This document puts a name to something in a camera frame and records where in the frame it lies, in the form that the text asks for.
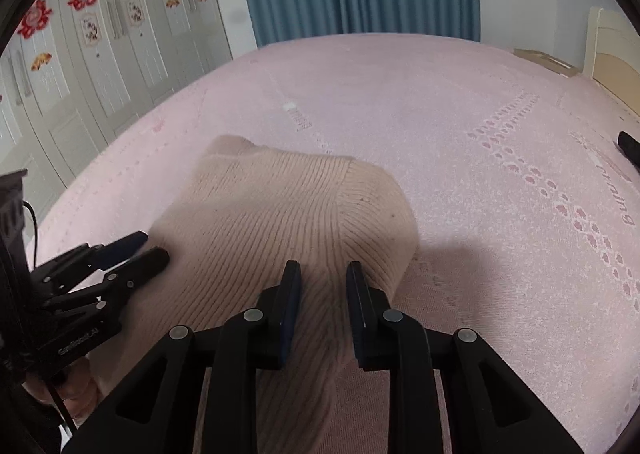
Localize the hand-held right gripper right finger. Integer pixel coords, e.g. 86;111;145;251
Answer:
346;261;586;454

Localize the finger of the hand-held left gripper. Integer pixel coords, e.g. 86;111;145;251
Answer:
30;230;150;293
42;247;171;314

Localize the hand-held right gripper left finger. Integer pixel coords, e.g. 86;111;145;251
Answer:
62;260;303;454

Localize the beige knitted sweater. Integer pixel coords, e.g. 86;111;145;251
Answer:
90;134;421;454

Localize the pink patterned blanket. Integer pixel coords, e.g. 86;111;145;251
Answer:
35;32;640;454

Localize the white wardrobe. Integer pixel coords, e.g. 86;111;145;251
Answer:
0;0;236;207

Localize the white picture decal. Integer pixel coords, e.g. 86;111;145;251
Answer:
125;0;146;28
80;12;103;48

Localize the black cloth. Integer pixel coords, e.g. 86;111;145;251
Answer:
617;131;640;158

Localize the cream wooden headboard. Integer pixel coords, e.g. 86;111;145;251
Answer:
585;7;640;100

